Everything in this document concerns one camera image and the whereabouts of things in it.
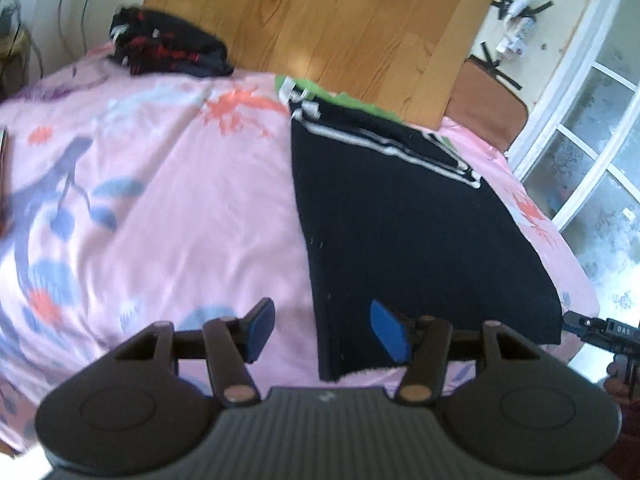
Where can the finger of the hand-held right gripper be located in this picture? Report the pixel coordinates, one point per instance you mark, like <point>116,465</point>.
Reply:
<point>580,324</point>

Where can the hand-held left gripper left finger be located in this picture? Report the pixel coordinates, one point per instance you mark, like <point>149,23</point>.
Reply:
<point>260,331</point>

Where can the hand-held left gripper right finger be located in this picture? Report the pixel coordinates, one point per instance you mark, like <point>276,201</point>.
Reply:
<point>387,330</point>

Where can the black sweater with green lining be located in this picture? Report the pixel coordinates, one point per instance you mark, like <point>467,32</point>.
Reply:
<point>400,220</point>

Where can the person's right hand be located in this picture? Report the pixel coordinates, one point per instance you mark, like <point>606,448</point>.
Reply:
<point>614,385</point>

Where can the pink printed bed sheet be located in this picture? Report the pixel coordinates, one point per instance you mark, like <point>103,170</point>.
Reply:
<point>165,200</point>

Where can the brown padded board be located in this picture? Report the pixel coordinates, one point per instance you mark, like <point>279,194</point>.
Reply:
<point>487,105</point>

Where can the smartphone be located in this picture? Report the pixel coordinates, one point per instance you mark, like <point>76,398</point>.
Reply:
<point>3,180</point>

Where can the black and red garment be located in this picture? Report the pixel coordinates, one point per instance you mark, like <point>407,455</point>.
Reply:
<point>165,45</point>

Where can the wooden headboard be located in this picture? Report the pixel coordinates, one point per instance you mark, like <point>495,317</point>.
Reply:
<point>320,20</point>

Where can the black tape strips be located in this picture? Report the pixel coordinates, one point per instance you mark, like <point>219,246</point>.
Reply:
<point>505,5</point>

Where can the white window frame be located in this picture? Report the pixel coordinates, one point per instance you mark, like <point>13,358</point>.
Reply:
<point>575,95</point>

